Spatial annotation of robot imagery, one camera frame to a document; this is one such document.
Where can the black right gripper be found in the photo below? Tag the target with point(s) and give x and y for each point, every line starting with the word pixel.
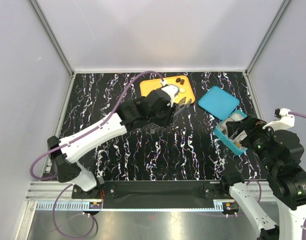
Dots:
pixel 256 125

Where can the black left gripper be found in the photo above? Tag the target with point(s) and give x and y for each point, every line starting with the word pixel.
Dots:
pixel 169 118

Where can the teal tin box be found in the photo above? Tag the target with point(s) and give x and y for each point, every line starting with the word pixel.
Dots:
pixel 225 140

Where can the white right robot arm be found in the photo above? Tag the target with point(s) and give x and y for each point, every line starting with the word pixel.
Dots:
pixel 279 151

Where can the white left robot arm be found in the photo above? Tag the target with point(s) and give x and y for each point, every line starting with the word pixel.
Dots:
pixel 66 152

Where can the orange plastic tray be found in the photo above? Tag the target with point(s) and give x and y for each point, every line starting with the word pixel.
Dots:
pixel 147 86

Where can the teal tin lid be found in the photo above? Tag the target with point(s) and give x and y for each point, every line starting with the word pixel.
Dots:
pixel 218 102

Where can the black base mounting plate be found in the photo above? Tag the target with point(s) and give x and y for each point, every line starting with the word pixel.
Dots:
pixel 135 195

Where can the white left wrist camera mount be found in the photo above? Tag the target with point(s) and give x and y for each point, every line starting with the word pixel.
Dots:
pixel 172 91

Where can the aluminium cable duct rail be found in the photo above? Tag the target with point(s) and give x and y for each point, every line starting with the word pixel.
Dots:
pixel 69 206

